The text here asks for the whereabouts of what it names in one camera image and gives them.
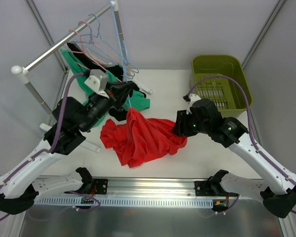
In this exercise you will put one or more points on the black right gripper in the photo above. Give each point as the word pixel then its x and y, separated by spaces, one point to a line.
pixel 181 124

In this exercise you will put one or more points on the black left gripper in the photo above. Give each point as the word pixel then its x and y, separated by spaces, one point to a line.
pixel 114 93

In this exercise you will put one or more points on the red tank top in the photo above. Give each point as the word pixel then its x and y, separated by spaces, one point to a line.
pixel 141 139

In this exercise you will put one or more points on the black tank top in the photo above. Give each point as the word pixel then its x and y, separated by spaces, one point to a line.
pixel 79 63

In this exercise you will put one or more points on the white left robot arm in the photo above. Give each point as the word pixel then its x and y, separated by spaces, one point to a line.
pixel 20 189

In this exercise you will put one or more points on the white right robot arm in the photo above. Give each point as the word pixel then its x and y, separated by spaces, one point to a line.
pixel 277 188

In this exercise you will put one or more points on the olive green plastic bin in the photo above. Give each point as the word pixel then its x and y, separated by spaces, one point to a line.
pixel 226 95

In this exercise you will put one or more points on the metal clothes rack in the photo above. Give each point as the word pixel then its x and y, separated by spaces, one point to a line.
pixel 74 91

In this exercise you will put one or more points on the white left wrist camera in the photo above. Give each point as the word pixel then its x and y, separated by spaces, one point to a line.
pixel 97 82

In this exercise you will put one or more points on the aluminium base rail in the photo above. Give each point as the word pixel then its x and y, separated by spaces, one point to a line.
pixel 123 187

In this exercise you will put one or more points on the white slotted cable duct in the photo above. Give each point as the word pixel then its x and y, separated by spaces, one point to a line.
pixel 206 203

